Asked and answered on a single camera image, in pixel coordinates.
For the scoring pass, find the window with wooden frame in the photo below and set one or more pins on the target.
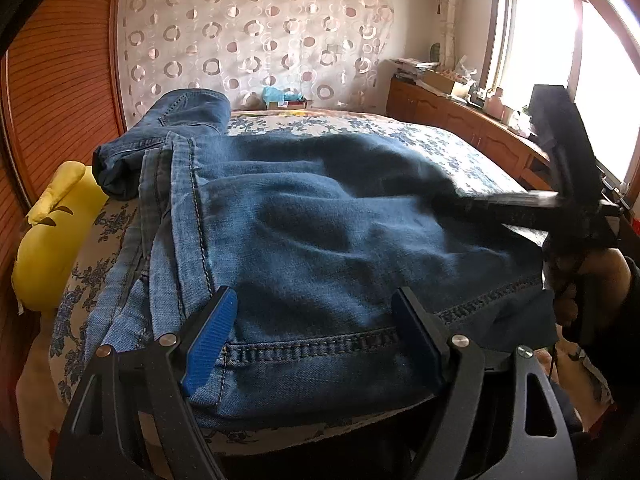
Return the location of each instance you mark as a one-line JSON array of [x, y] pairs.
[[569, 43]]

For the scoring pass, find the pink bottle on sideboard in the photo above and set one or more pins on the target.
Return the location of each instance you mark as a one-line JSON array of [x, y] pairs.
[[494, 106]]

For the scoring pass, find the side window curtain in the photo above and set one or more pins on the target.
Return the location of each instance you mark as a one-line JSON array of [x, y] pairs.
[[447, 13]]

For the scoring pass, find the cardboard box with blue bag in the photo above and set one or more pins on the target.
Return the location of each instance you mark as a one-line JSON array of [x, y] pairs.
[[276, 99]]

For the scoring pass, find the circle patterned sheer curtain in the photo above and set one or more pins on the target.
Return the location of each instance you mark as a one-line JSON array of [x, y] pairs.
[[326, 51]]

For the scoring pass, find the blue denim jeans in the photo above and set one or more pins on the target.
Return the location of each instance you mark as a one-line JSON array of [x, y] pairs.
[[117, 165], [314, 234]]

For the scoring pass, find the folded blue denim jeans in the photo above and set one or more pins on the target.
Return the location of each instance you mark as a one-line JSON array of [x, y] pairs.
[[117, 165]]

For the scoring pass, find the wooden louvered wardrobe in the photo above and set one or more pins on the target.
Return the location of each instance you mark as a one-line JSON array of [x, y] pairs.
[[60, 99]]

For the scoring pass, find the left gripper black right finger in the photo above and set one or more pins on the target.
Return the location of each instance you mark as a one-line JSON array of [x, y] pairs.
[[423, 337]]

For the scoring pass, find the yellow plush pillow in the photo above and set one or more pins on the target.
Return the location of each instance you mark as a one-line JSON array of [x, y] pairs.
[[57, 226]]

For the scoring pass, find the long wooden sideboard cabinet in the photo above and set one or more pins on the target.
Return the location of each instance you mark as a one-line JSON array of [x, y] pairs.
[[520, 158]]

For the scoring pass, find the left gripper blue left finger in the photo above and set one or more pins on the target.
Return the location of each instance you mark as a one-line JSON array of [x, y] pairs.
[[204, 337]]

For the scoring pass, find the stack of papers on sideboard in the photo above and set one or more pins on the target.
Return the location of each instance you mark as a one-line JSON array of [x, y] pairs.
[[412, 69]]

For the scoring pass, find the person's right hand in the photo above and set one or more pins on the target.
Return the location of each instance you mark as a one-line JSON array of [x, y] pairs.
[[587, 289]]

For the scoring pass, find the blue floral white quilt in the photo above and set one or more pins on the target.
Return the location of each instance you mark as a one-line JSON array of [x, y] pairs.
[[468, 169]]

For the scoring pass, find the open cardboard box on sideboard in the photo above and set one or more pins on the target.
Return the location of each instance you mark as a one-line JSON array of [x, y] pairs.
[[448, 83]]

